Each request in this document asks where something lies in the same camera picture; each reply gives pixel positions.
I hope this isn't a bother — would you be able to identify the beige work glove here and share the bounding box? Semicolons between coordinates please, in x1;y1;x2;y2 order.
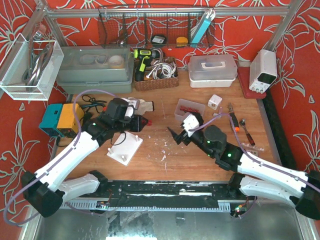
127;97;155;115

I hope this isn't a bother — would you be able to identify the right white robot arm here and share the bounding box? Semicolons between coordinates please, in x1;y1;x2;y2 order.
170;125;320;220

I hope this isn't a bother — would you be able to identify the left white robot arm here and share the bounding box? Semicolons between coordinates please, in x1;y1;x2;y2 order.
21;98;149;218

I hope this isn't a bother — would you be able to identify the translucent plastic spring box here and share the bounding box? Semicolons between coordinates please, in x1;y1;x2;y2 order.
174;98;206;122

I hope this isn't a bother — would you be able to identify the small clear parts case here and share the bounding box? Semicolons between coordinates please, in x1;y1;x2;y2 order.
242;145;265;157

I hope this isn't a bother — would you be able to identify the white cube power adapter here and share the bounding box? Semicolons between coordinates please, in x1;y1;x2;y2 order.
207;94;222;110

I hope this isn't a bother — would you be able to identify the grey green plastic toolbox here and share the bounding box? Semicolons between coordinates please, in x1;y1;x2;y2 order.
56;46;134;95

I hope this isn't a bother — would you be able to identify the teal and yellow device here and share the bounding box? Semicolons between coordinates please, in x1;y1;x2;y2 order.
38;103;79;138

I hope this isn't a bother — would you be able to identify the woven wicker basket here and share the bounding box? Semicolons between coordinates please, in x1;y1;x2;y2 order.
133;69;179;91

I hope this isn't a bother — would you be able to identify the white plastic storage case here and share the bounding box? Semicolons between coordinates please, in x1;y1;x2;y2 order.
188;54;238;88

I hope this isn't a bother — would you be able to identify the red mat under supply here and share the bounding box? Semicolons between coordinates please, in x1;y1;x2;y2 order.
237;66;267;100

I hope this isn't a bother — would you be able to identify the white bench power supply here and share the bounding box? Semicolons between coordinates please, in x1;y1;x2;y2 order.
249;49;278;94

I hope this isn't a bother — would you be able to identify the yellow tape measure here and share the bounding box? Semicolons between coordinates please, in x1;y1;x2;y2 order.
176;36;189;48

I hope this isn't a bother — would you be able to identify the blue white power strip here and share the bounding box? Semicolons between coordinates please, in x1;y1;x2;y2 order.
190;8;216;48

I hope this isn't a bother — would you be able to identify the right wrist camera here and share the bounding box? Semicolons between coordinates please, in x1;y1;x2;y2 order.
180;112;203;138

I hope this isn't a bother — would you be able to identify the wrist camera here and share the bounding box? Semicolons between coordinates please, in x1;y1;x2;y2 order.
180;112;203;138
122;97;140;119

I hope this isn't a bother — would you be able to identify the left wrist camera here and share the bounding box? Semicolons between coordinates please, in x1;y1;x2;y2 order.
122;97;140;119

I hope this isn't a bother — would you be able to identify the metal T bracket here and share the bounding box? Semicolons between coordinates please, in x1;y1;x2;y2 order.
213;107;223;117

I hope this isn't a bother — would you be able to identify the black cable bundle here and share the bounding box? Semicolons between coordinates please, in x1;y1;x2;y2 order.
56;94;108;148

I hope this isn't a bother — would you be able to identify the orange handle screwdriver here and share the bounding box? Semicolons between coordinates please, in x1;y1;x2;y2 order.
228;102;240;133

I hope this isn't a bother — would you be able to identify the white peg base plate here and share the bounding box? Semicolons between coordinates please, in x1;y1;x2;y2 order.
106;131;143;166

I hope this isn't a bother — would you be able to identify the red handle ratchet wrench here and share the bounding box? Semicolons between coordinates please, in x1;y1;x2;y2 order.
239;118;256;146

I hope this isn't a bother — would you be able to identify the yellow green cordless drill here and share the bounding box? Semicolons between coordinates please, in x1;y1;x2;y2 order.
133;48;161;82

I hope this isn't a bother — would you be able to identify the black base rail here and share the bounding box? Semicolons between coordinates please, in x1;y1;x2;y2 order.
74;179;258;208

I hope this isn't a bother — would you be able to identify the black wire hanging basket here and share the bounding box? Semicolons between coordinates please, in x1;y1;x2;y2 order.
97;5;216;50

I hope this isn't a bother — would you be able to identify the clear acrylic wall bin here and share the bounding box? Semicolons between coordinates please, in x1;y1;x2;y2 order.
0;34;64;101

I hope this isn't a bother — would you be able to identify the aluminium frame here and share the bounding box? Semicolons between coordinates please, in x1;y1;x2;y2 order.
0;0;310;76

